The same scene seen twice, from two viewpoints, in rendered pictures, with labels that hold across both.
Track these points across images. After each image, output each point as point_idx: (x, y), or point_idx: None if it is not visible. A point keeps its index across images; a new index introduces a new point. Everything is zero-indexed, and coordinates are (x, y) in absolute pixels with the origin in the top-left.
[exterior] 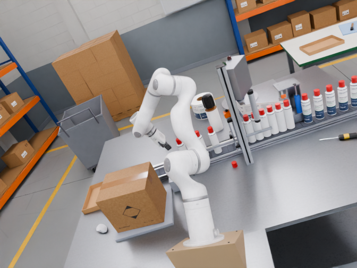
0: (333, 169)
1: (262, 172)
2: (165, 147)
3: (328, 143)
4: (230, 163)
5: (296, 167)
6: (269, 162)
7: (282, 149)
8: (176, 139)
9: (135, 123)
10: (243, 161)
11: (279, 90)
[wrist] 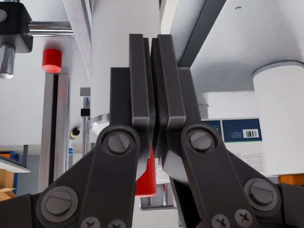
0: (2, 120)
1: (6, 82)
2: (131, 102)
3: (70, 124)
4: (71, 47)
5: (15, 106)
6: (43, 91)
7: (82, 104)
8: (141, 197)
9: None
10: (69, 66)
11: (142, 211)
